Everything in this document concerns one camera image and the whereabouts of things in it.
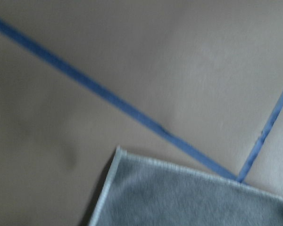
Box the pink towel with white edge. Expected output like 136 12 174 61
89 147 283 226

